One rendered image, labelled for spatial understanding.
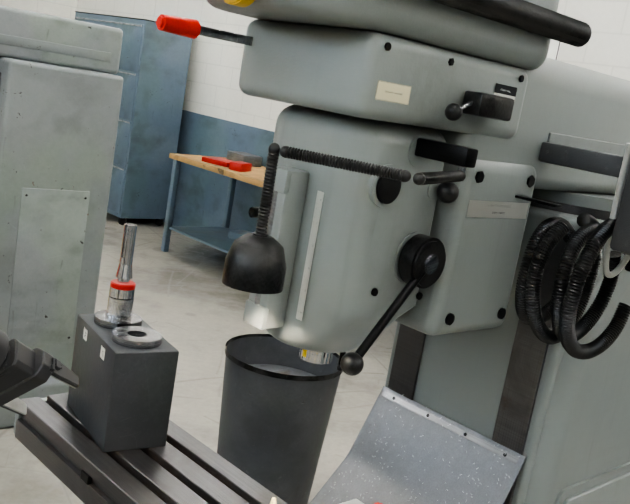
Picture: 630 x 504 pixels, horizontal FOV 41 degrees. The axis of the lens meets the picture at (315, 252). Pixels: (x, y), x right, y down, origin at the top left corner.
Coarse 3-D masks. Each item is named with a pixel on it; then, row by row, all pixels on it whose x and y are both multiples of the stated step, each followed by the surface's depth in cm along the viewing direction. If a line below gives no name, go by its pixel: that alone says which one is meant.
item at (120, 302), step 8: (112, 288) 157; (112, 296) 157; (120, 296) 157; (128, 296) 157; (112, 304) 157; (120, 304) 157; (128, 304) 158; (112, 312) 157; (120, 312) 157; (128, 312) 158
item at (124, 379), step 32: (96, 320) 157; (128, 320) 158; (96, 352) 152; (128, 352) 145; (160, 352) 148; (96, 384) 151; (128, 384) 147; (160, 384) 150; (96, 416) 151; (128, 416) 148; (160, 416) 152; (128, 448) 150
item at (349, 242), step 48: (288, 144) 110; (336, 144) 104; (384, 144) 104; (336, 192) 104; (384, 192) 105; (432, 192) 112; (336, 240) 105; (384, 240) 108; (336, 288) 106; (384, 288) 111; (288, 336) 111; (336, 336) 110
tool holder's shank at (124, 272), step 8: (128, 224) 156; (128, 232) 155; (128, 240) 156; (128, 248) 156; (120, 256) 157; (128, 256) 156; (120, 264) 157; (128, 264) 157; (120, 272) 157; (128, 272) 157; (120, 280) 157; (128, 280) 158
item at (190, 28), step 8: (160, 16) 100; (168, 16) 100; (176, 16) 101; (160, 24) 100; (168, 24) 100; (176, 24) 101; (184, 24) 101; (192, 24) 102; (168, 32) 101; (176, 32) 101; (184, 32) 102; (192, 32) 102; (200, 32) 104; (208, 32) 105; (216, 32) 105; (224, 32) 106; (232, 32) 108; (224, 40) 107; (232, 40) 107; (240, 40) 108; (248, 40) 109
